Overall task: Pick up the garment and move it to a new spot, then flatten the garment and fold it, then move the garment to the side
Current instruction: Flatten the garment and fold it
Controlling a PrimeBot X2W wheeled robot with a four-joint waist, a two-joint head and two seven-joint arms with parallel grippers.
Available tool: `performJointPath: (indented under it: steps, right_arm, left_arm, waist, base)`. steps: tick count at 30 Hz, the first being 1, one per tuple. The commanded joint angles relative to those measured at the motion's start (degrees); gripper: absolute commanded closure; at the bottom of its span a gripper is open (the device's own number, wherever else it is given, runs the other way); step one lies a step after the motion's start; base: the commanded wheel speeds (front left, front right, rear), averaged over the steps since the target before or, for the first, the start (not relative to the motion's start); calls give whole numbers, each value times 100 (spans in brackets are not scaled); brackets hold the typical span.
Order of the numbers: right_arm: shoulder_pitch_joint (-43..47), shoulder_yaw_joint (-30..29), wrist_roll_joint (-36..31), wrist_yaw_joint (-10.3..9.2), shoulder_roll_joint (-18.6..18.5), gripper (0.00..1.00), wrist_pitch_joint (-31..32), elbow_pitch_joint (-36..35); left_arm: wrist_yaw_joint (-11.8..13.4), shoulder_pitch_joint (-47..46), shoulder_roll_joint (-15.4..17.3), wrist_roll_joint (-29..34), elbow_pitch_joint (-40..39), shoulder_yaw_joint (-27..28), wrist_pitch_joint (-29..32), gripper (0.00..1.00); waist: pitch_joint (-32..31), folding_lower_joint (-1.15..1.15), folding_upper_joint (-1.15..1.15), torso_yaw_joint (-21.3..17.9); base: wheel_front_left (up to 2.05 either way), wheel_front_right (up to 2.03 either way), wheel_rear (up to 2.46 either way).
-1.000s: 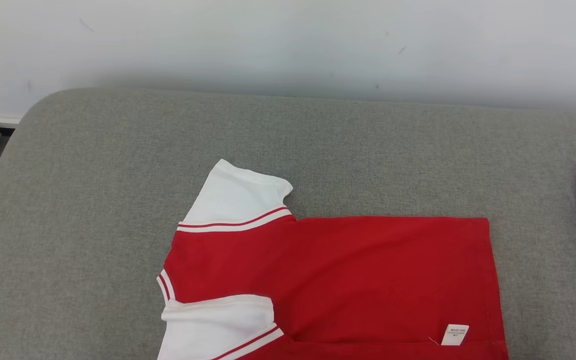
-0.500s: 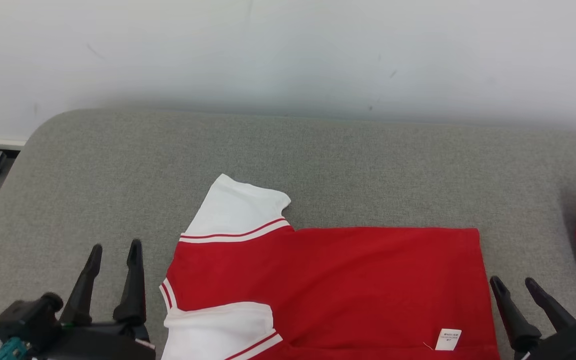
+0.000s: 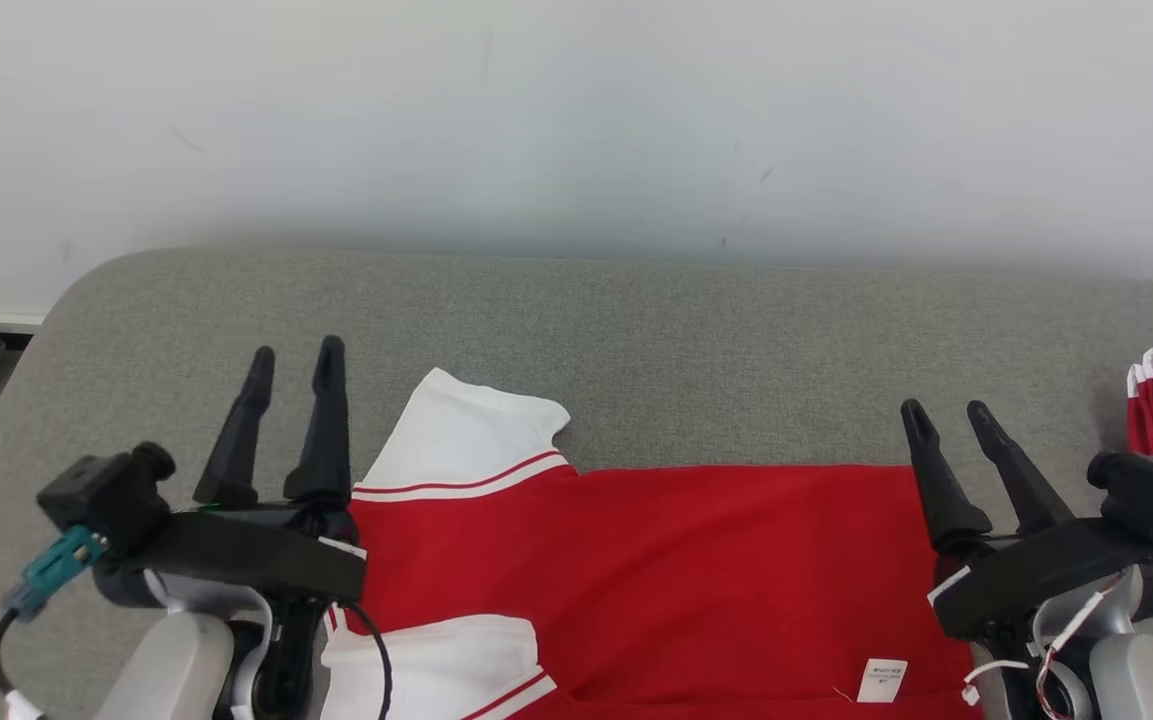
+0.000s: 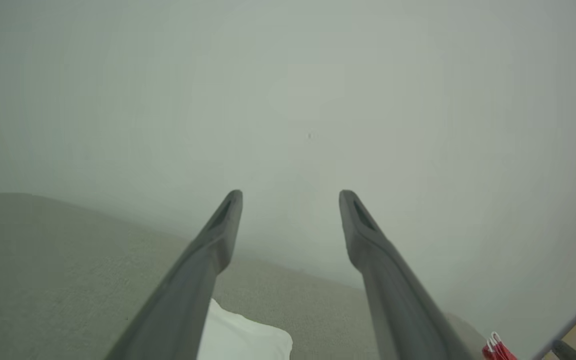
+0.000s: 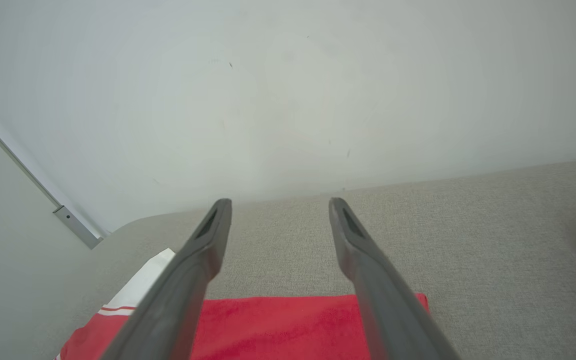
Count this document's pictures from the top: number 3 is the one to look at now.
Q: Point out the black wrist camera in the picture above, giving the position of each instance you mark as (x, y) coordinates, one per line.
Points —
(101, 495)
(1141, 490)

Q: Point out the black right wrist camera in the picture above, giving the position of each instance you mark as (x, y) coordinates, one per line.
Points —
(1141, 490)

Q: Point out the red shirt white sleeves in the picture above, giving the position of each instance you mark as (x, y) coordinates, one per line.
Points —
(686, 580)

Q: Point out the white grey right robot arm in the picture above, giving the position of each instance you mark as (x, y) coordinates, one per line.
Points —
(1146, 680)

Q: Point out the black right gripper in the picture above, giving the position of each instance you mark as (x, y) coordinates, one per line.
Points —
(1046, 570)

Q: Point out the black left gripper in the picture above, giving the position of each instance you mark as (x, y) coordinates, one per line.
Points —
(256, 555)

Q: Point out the teal left camera connector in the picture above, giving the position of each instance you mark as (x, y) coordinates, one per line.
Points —
(56, 565)

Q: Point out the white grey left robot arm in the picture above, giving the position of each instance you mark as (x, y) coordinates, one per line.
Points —
(171, 665)

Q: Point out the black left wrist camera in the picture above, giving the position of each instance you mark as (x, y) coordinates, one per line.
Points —
(101, 495)

